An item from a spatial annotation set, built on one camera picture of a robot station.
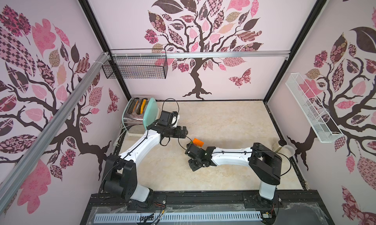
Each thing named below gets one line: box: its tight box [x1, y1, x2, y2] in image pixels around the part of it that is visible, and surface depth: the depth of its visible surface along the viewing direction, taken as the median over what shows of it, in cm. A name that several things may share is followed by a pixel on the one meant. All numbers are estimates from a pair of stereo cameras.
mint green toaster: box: [121, 95, 159, 136], surface depth 96 cm
